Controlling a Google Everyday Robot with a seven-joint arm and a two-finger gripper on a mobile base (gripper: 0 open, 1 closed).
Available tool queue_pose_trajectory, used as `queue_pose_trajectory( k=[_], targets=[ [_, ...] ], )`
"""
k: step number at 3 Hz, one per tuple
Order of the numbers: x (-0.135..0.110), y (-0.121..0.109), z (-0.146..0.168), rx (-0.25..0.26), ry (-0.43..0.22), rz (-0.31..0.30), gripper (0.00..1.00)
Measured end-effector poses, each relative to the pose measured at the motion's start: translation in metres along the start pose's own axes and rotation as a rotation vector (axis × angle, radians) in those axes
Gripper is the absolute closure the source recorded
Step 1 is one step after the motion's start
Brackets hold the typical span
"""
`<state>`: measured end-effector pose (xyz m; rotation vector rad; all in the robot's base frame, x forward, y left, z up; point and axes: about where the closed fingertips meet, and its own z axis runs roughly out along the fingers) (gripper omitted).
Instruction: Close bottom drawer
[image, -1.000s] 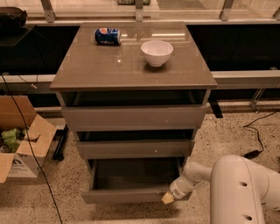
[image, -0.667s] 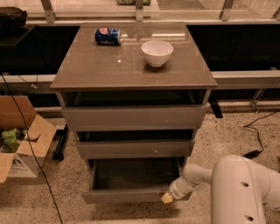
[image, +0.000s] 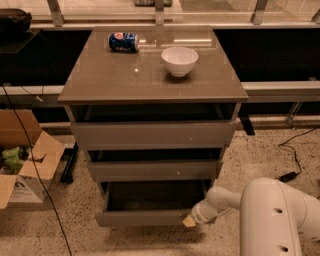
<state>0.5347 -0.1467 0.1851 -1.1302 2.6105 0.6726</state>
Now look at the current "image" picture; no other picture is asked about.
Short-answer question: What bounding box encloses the grey middle drawer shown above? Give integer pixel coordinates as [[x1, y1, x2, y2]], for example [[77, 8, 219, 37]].
[[88, 148, 222, 181]]

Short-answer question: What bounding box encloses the cardboard box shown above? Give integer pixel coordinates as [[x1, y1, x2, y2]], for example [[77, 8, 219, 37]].
[[0, 110, 64, 209]]

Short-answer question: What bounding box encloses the black floor cable left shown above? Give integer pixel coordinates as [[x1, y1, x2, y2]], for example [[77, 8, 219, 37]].
[[1, 83, 72, 256]]

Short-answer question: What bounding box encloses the grey drawer cabinet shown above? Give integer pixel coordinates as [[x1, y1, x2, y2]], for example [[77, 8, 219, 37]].
[[57, 25, 249, 198]]

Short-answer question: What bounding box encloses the grey drawer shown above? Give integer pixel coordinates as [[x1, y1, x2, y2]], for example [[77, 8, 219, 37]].
[[69, 114, 235, 150], [95, 180, 212, 227], [88, 148, 222, 181]]

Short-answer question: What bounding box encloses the green bag in box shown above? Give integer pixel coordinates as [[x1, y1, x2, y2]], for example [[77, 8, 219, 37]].
[[0, 147, 23, 175]]

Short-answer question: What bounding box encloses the blue soda can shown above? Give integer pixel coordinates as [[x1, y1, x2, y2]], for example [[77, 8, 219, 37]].
[[108, 32, 139, 52]]

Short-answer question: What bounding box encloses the black table leg right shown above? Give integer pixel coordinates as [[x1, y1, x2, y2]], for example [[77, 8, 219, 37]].
[[238, 104, 255, 136]]

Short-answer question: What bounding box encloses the black table leg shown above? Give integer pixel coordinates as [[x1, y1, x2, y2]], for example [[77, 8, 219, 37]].
[[60, 143, 79, 184], [238, 104, 255, 136]]

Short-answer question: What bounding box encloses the grey top drawer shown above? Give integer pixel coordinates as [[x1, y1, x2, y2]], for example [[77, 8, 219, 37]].
[[69, 114, 235, 150]]

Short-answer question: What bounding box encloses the black power adapter with cable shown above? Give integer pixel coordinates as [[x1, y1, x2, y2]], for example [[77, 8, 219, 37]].
[[278, 127, 320, 183]]

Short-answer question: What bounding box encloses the white bowl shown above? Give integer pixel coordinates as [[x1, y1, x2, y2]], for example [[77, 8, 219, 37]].
[[161, 47, 198, 77]]

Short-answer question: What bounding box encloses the grey bottom drawer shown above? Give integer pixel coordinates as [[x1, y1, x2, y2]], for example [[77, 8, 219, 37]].
[[95, 180, 212, 227]]

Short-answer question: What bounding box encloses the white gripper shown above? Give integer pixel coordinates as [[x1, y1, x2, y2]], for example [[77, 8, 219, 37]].
[[182, 199, 231, 228]]

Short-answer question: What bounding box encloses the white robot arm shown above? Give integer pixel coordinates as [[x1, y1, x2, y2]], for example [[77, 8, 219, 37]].
[[183, 177, 320, 256]]

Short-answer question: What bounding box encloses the black table leg left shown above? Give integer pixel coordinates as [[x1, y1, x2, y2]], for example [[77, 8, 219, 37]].
[[60, 143, 79, 184]]

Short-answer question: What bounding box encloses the black object on shelf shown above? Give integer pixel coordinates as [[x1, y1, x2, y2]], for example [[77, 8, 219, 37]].
[[0, 8, 32, 33]]

